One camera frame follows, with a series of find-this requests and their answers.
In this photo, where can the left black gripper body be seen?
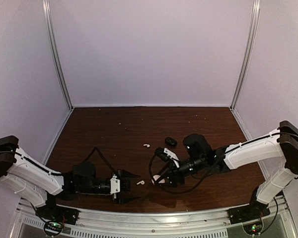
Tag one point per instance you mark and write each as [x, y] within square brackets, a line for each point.
[118, 174]

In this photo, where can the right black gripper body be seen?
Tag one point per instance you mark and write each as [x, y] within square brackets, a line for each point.
[179, 178]

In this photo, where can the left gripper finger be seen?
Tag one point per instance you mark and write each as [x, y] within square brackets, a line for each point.
[125, 200]
[127, 174]

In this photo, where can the round white case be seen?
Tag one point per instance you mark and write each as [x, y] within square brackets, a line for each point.
[156, 178]

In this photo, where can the black earbud charging case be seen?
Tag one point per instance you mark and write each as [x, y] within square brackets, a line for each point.
[170, 142]

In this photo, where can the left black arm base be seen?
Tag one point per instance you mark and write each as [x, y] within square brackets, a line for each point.
[54, 212]

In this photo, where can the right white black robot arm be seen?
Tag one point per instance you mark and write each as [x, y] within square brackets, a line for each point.
[280, 143]

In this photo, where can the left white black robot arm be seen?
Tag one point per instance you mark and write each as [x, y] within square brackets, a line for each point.
[41, 185]

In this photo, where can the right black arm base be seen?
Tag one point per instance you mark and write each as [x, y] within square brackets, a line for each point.
[248, 213]

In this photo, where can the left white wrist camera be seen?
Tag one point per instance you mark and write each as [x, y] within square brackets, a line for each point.
[114, 185]

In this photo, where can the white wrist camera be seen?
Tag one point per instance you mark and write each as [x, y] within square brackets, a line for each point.
[114, 185]
[167, 156]

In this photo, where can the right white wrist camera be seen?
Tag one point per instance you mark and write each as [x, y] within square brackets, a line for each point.
[167, 156]

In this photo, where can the front aluminium rail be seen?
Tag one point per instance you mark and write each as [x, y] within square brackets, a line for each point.
[214, 223]

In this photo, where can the right aluminium frame post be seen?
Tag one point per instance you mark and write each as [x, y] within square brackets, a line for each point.
[254, 21]

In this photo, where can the aluminium frame post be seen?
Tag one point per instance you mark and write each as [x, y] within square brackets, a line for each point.
[55, 53]
[254, 21]

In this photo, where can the left aluminium frame post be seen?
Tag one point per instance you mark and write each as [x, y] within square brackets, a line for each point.
[55, 53]

